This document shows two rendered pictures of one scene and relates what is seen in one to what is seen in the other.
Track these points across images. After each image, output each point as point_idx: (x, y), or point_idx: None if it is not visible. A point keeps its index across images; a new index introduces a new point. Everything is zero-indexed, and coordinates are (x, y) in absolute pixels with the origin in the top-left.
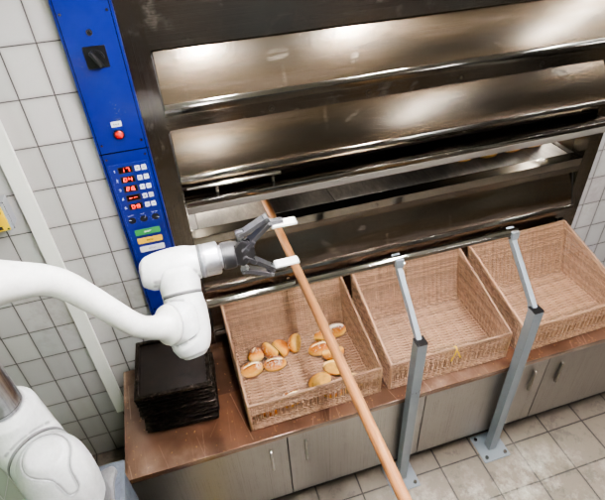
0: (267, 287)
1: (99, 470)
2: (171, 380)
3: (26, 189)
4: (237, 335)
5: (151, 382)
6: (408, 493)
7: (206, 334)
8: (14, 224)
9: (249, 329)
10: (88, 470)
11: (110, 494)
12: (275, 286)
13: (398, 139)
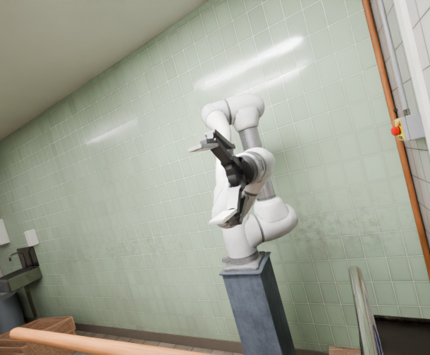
0: (366, 333)
1: (237, 246)
2: (383, 346)
3: (423, 108)
4: None
5: (383, 329)
6: (37, 336)
7: (214, 210)
8: (412, 137)
9: None
10: (227, 233)
11: (240, 265)
12: (367, 346)
13: None
